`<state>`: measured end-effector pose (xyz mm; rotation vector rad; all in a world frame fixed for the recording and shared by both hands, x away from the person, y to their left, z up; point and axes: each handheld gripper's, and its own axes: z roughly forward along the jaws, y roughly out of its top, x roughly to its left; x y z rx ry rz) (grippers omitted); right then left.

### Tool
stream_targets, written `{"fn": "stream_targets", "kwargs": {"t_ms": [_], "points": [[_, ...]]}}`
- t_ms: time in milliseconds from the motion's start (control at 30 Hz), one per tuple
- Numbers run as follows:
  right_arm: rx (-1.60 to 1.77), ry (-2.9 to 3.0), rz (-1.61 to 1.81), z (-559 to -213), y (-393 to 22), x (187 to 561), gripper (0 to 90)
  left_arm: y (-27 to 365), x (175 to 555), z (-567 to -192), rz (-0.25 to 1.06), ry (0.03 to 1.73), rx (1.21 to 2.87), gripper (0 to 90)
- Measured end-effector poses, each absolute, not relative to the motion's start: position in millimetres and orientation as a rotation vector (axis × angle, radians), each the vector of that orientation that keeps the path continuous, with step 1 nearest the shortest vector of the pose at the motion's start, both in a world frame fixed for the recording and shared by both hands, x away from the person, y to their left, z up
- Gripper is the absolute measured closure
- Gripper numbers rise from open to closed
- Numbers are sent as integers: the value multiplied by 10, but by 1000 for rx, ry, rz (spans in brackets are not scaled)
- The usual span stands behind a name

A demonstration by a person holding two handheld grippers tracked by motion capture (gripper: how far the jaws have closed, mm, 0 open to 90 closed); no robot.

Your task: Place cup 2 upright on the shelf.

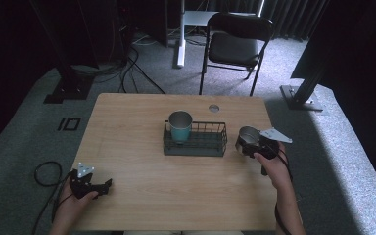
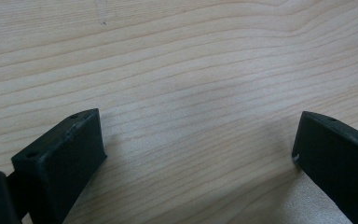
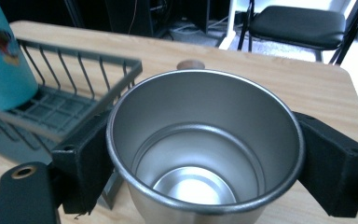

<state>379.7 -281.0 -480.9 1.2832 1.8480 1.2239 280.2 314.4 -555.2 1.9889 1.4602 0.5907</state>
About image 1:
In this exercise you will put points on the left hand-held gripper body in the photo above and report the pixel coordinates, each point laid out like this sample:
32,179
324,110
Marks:
81,184

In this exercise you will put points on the silver metal cup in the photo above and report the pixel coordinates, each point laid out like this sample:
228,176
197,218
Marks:
248,135

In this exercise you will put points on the teal metal cup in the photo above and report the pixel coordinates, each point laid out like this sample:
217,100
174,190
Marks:
180,130

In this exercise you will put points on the person's left hand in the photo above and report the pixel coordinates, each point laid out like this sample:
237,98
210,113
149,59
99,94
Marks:
73,209

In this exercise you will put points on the person's right hand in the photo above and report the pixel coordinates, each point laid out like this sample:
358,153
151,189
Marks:
275,169

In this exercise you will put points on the round grey table grommet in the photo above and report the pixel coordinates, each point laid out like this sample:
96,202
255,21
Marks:
213,108

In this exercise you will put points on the black metal stand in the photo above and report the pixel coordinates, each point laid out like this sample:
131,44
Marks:
70,84
302,94

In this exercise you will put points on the black folding chair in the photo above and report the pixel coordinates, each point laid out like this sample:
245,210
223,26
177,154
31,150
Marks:
233,49

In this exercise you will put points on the dark equipment cabinet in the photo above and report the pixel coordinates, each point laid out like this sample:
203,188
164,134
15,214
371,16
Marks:
143,26

